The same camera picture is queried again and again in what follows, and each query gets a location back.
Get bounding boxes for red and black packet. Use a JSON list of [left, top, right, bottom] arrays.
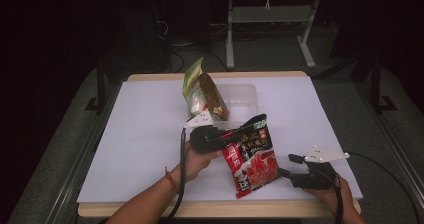
[[220, 113, 282, 200]]

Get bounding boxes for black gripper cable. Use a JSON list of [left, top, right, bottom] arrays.
[[319, 168, 345, 224], [165, 127, 188, 224]]

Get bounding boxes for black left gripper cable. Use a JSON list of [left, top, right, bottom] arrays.
[[165, 127, 188, 224]]

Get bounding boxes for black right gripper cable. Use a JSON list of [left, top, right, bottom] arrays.
[[319, 168, 345, 224]]

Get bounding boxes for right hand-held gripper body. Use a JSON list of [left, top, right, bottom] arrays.
[[289, 145, 351, 191]]

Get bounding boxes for person's left hand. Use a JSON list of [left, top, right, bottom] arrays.
[[179, 139, 224, 185]]

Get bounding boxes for white board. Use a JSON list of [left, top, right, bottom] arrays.
[[76, 76, 363, 204]]

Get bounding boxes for wooden table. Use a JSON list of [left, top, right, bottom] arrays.
[[76, 70, 364, 219]]

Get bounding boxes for black floor stand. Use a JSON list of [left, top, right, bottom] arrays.
[[84, 59, 108, 114], [369, 50, 398, 114]]

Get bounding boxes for thin black cable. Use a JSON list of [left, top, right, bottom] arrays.
[[347, 151, 422, 224]]

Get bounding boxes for aluminium rail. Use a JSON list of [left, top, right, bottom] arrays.
[[44, 82, 123, 224], [354, 82, 424, 200]]

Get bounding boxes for clear plastic container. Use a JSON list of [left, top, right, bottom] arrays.
[[212, 83, 259, 130]]

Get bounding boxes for white and green packet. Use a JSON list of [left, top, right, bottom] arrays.
[[181, 57, 210, 119]]

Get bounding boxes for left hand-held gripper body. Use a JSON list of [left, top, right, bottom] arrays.
[[183, 109, 232, 155]]

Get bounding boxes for person's right hand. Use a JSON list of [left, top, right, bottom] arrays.
[[302, 171, 360, 217]]

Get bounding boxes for grey metal desk frame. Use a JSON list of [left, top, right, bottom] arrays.
[[225, 0, 323, 71]]

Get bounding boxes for brown packet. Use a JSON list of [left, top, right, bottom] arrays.
[[197, 72, 231, 122]]

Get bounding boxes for red string bracelet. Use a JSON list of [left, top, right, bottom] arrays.
[[164, 166, 180, 194]]

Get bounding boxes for black floor cables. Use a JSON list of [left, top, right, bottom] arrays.
[[156, 17, 232, 74]]

